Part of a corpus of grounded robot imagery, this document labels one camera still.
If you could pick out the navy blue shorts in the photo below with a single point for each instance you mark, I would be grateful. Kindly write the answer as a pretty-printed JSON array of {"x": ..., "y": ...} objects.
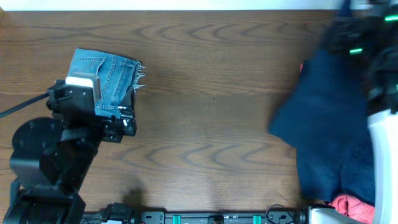
[{"x": 325, "y": 120}]

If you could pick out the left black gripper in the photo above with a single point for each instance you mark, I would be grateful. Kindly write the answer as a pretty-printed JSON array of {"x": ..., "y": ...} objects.
[{"x": 108, "y": 131}]

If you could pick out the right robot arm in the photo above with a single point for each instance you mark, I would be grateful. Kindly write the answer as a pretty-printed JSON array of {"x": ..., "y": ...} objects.
[{"x": 370, "y": 43}]

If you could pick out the light blue denim shorts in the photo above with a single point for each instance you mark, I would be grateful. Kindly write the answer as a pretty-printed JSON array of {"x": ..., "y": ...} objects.
[{"x": 118, "y": 76}]

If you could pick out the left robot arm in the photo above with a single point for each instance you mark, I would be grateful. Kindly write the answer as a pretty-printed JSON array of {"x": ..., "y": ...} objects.
[{"x": 52, "y": 156}]

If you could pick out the red garment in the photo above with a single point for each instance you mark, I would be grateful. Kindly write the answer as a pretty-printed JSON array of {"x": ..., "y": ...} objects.
[{"x": 354, "y": 208}]

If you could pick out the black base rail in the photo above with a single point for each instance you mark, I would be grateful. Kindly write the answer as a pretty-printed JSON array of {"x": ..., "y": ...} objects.
[{"x": 125, "y": 214}]

